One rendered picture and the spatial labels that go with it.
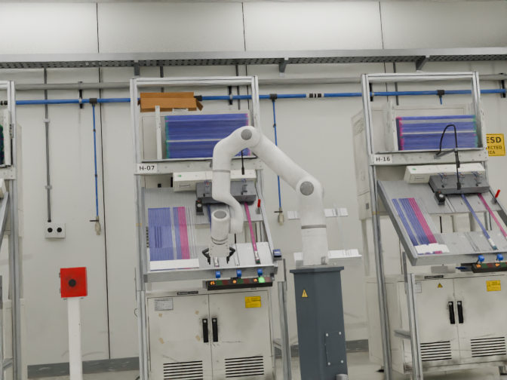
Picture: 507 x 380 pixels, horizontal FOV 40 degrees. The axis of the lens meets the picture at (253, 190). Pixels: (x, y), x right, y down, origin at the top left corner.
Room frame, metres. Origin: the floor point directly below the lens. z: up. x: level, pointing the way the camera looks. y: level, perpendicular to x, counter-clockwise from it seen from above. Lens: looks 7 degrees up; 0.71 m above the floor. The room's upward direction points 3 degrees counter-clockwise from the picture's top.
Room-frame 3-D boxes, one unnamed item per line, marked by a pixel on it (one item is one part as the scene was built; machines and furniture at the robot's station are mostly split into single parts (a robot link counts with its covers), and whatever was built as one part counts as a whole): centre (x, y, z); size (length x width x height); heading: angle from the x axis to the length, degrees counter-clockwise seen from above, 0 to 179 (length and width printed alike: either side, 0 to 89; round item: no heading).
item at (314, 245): (3.31, -0.27, 0.79); 0.19 x 0.19 x 0.18
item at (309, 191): (3.28, -0.26, 1.00); 0.19 x 0.12 x 0.24; 166
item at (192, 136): (4.19, 0.26, 1.52); 0.51 x 0.13 x 0.27; 98
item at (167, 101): (4.47, 0.41, 1.82); 0.68 x 0.30 x 0.20; 98
